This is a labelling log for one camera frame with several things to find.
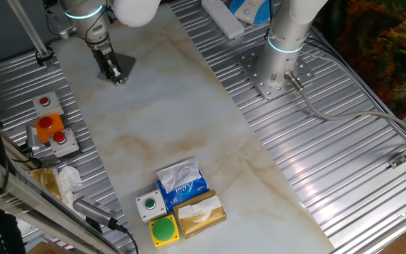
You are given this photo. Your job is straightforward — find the grey ribbed camera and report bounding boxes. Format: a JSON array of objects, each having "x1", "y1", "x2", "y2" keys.
[{"x1": 72, "y1": 195, "x2": 120, "y2": 231}]

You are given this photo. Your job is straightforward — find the pole base bracket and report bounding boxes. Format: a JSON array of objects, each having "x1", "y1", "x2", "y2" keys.
[{"x1": 35, "y1": 44, "x2": 55, "y2": 68}]

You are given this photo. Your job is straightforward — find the blue white device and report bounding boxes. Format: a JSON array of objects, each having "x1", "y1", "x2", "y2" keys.
[{"x1": 228, "y1": 0, "x2": 274, "y2": 26}]

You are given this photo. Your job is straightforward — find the green button yellow box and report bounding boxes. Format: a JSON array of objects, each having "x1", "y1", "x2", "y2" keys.
[{"x1": 149, "y1": 214, "x2": 181, "y2": 249}]

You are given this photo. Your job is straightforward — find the red button grey box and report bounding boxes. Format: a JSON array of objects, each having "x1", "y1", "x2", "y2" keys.
[
  {"x1": 49, "y1": 127, "x2": 80, "y2": 159},
  {"x1": 32, "y1": 91, "x2": 65, "y2": 118}
]

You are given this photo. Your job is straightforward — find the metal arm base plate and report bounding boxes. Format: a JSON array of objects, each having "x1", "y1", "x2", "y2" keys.
[{"x1": 238, "y1": 45, "x2": 315, "y2": 101}]

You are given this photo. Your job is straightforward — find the crumpled gold tissue pack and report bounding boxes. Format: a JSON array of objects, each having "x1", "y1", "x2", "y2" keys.
[{"x1": 29, "y1": 167, "x2": 63, "y2": 201}]

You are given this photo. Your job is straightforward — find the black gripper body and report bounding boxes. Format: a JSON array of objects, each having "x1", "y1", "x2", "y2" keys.
[{"x1": 92, "y1": 42, "x2": 119, "y2": 77}]

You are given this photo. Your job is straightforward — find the aluminium frame beam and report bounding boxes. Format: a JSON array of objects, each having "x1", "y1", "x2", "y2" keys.
[{"x1": 0, "y1": 147, "x2": 119, "y2": 254}]

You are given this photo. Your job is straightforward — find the silver digital scale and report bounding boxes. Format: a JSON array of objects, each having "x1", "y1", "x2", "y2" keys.
[{"x1": 98, "y1": 52, "x2": 137, "y2": 86}]

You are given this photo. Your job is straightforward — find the colourful patterned cloth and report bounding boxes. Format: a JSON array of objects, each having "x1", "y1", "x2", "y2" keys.
[{"x1": 314, "y1": 0, "x2": 406, "y2": 120}]

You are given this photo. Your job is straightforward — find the grey arm base cable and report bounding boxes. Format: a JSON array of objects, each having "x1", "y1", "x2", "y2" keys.
[{"x1": 283, "y1": 69, "x2": 406, "y2": 142}]

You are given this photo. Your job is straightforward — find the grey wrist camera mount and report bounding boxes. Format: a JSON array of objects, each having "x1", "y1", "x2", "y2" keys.
[{"x1": 45, "y1": 9, "x2": 74, "y2": 40}]

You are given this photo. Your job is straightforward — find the crumpled white tissue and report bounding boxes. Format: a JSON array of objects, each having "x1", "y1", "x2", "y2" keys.
[{"x1": 58, "y1": 165, "x2": 84, "y2": 210}]

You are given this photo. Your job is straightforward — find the red button orange box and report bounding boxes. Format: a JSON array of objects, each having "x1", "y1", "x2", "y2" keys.
[{"x1": 33, "y1": 112, "x2": 66, "y2": 144}]

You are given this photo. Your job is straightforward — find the marble pattern slab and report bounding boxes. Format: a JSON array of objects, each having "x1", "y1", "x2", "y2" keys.
[{"x1": 51, "y1": 3, "x2": 336, "y2": 254}]

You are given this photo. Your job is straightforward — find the white power strip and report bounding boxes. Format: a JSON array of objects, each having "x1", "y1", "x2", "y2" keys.
[{"x1": 201, "y1": 0, "x2": 245, "y2": 40}]

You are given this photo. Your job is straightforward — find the green button white box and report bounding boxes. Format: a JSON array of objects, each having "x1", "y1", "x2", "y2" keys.
[{"x1": 135, "y1": 189, "x2": 168, "y2": 224}]

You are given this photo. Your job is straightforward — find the blue tissue pack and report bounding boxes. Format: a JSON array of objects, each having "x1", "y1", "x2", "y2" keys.
[{"x1": 155, "y1": 157, "x2": 210, "y2": 212}]

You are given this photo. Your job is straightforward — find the brown cardboard box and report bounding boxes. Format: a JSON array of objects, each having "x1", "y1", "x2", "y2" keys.
[{"x1": 26, "y1": 241, "x2": 78, "y2": 254}]

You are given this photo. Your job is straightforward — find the aluminium pole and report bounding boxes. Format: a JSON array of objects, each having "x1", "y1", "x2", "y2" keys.
[{"x1": 6, "y1": 0, "x2": 51, "y2": 59}]

